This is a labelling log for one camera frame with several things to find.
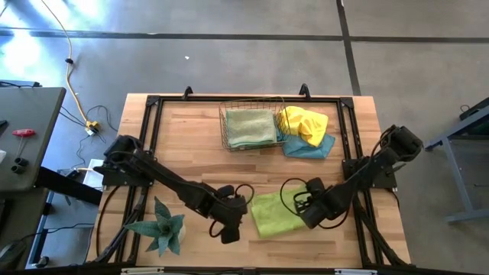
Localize lime green microfiber towel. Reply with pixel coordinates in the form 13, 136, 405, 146
250, 186, 309, 240

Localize blue microfiber towel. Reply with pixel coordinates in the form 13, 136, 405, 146
281, 131, 336, 160

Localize mint green microfiber towel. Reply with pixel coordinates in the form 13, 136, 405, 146
225, 109, 278, 146

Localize yellow microfiber towel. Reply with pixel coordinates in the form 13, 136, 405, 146
280, 105, 329, 148

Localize green artificial plant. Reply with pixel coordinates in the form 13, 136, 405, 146
124, 196, 187, 257

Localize blue-grey metal table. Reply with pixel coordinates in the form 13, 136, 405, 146
423, 97, 489, 225

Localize black crossbar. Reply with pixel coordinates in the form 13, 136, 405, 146
36, 167, 104, 206

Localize black cylinder parts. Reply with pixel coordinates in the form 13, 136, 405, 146
10, 157, 31, 176

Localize grey side table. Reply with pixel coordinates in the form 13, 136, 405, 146
0, 86, 66, 192

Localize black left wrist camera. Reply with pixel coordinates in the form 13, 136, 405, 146
220, 225, 241, 244

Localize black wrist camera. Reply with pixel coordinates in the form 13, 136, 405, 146
305, 177, 326, 196
220, 225, 241, 244

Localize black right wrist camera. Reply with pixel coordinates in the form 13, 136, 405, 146
305, 177, 326, 196

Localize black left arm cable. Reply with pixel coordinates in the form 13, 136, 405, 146
209, 183, 256, 238

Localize white frame bracket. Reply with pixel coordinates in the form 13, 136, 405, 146
334, 268, 378, 275
120, 267, 165, 275

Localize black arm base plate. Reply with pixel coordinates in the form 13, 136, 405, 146
342, 157, 398, 190
93, 163, 156, 188

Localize wire mesh basket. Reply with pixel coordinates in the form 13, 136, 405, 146
218, 96, 291, 153

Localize black aluminium table frame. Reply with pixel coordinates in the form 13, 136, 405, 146
86, 94, 412, 268

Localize yellow floor cable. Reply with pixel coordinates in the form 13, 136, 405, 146
40, 0, 99, 133

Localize red handled tool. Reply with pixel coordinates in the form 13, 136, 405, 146
11, 128, 37, 157

